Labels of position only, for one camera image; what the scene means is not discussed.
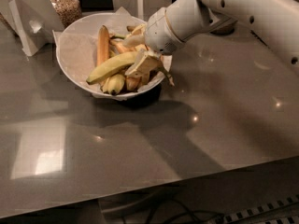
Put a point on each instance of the glass jar of grains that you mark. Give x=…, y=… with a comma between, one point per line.
x=68, y=11
x=226, y=28

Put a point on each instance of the long yellow-green front banana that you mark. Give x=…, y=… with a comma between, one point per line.
x=119, y=62

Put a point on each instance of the short yellow-green bottom banana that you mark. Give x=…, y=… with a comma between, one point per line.
x=114, y=84

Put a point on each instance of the glass jar of grains left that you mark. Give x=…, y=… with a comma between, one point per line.
x=68, y=11

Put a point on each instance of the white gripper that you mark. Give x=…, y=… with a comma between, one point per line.
x=156, y=34

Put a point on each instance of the green-tipped middle banana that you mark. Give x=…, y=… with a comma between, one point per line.
x=117, y=36

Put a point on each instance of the white folded card stand left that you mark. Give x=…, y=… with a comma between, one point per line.
x=33, y=21

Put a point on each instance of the upright orange-yellow left banana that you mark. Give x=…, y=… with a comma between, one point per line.
x=102, y=45

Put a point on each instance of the white paper bowl liner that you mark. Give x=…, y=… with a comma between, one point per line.
x=76, y=52

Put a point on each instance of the orange banana under middle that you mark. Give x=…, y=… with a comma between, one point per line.
x=131, y=83

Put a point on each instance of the ripe banana at right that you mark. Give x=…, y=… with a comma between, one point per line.
x=130, y=28

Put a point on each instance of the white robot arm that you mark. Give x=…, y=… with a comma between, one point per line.
x=275, y=22

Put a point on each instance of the glass jar of grains right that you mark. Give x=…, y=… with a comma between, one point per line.
x=226, y=28

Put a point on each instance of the white bowl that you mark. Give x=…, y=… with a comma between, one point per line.
x=91, y=54

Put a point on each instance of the black white striped strip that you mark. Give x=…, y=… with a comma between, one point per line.
x=281, y=211

